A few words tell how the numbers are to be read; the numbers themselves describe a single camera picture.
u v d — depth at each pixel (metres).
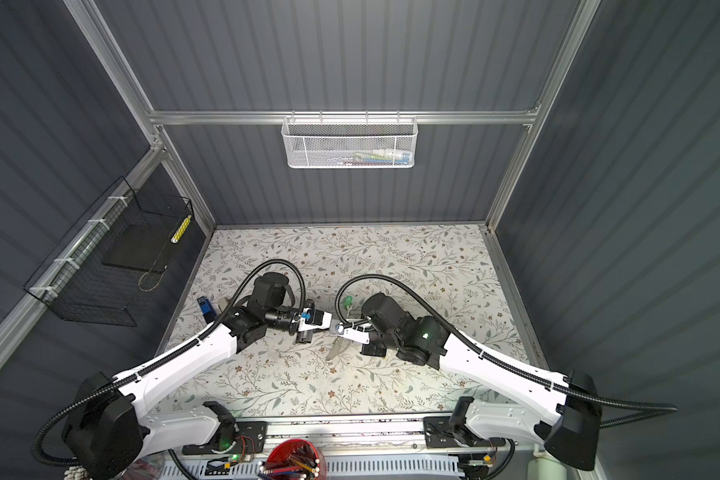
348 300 0.99
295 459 0.66
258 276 0.61
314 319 0.59
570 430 0.38
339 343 0.84
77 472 0.55
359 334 0.61
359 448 0.73
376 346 0.64
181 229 0.81
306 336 0.65
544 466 0.64
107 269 0.72
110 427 0.39
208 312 0.95
